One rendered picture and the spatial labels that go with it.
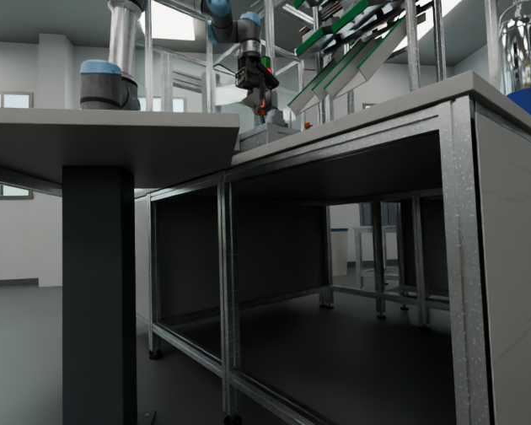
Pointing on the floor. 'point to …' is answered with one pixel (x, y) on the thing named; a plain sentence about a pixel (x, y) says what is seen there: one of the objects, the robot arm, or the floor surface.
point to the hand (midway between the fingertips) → (257, 111)
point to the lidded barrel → (339, 241)
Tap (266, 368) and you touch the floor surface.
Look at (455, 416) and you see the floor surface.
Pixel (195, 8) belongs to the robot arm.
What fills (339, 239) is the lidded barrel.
